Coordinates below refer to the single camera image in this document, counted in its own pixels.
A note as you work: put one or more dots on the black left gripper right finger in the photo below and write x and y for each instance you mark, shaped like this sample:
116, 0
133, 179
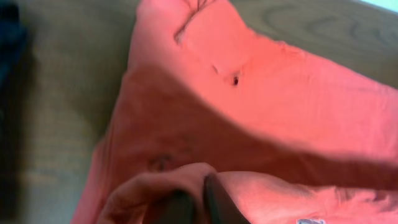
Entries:
219, 204

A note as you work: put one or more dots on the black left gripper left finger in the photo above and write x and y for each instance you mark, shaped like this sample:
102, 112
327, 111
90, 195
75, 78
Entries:
178, 208

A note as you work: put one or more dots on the orange polo shirt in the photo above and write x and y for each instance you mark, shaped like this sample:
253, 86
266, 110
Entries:
293, 137

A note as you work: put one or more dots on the folded navy blue garment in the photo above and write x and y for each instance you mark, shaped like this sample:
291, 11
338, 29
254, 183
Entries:
13, 41

